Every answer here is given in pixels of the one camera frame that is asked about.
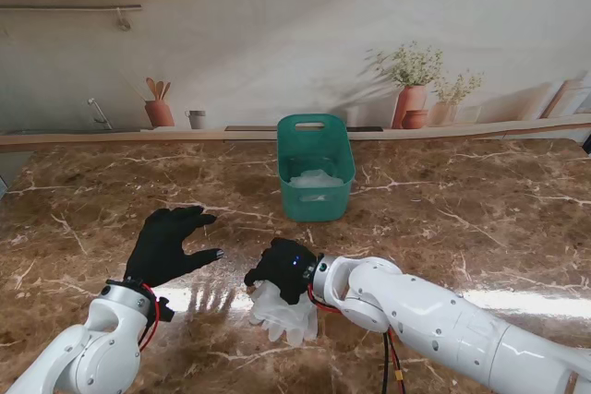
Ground green plastic basket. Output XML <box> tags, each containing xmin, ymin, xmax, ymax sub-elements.
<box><xmin>275</xmin><ymin>113</ymin><xmax>356</xmax><ymax>223</ymax></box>

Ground left arm red black cables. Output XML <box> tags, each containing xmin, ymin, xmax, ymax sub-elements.
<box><xmin>138</xmin><ymin>282</ymin><xmax>170</xmax><ymax>353</ymax></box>

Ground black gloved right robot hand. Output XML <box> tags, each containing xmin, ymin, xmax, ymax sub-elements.
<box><xmin>243</xmin><ymin>236</ymin><xmax>324</xmax><ymax>306</ymax></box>

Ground right arm red black cables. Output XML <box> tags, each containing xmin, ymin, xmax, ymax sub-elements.
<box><xmin>307</xmin><ymin>287</ymin><xmax>406</xmax><ymax>394</ymax></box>

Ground arm red black cables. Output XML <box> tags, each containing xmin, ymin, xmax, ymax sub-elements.
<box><xmin>138</xmin><ymin>282</ymin><xmax>170</xmax><ymax>353</ymax></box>
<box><xmin>307</xmin><ymin>287</ymin><xmax>406</xmax><ymax>394</ymax></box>

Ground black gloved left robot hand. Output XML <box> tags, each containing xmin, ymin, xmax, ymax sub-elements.
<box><xmin>123</xmin><ymin>205</ymin><xmax>226</xmax><ymax>289</ymax></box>

